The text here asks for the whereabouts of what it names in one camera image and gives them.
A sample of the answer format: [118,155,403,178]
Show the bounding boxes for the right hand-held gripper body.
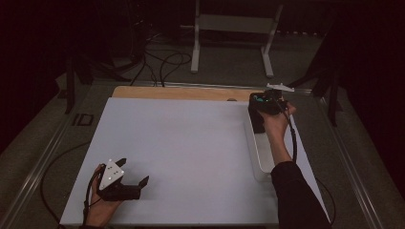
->
[248,82,296,116]

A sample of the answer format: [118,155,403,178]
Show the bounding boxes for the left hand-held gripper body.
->
[96,158,142,202]

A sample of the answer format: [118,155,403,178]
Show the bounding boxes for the long white plastic tray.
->
[244,106,297,183]

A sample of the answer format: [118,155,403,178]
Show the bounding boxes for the person's right hand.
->
[257,101,298,141]

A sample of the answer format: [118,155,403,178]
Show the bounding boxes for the person's left hand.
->
[85,163,124,227]

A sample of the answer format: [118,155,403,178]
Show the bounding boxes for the black stand legs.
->
[276,65,344,128]
[64,56,132,115]

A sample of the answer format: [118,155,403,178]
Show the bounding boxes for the wooden board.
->
[112,85,268,103]

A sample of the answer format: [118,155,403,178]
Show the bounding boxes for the white metal stand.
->
[181,0,285,79]

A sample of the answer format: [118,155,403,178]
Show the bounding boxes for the right hand-held gripper cable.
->
[276,94,337,229]

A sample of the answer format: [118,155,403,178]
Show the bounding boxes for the hand-held gripper cable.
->
[39,141,107,229]
[276,94,337,229]

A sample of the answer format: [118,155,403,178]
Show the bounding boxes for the black rectangular floor frame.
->
[72,113,96,127]

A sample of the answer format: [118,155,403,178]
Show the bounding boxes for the left hand-held gripper cable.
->
[39,141,107,229]

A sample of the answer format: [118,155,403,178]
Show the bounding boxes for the black floor cable bundle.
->
[128,31,160,88]

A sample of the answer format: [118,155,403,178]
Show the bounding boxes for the black looped floor cable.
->
[158,51,193,89]

